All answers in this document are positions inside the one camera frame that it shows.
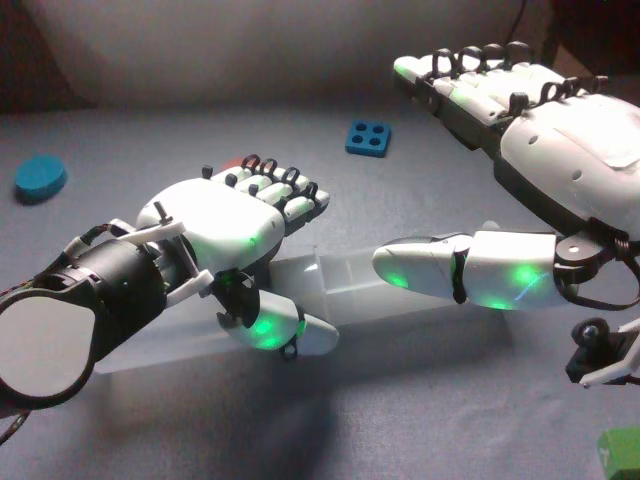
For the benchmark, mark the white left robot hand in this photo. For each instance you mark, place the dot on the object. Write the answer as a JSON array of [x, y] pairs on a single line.
[[215, 220]]

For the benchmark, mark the large translucent white syringe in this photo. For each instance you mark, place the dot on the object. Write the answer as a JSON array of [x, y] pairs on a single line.
[[350, 277]]

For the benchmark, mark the blue square four-hole block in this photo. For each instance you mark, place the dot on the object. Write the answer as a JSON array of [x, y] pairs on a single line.
[[367, 147]]

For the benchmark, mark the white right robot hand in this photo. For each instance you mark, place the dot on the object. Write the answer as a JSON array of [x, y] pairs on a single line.
[[575, 150]]

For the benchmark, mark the red heart block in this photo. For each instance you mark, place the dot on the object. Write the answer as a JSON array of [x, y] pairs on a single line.
[[232, 164]]

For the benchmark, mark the green block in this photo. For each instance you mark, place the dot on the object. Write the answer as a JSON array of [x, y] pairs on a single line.
[[622, 452]]

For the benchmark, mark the grey table cloth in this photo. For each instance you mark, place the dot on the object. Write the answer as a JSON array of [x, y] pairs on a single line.
[[425, 400]]

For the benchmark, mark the blue round disc block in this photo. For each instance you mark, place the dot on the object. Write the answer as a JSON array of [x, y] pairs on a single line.
[[40, 177]]

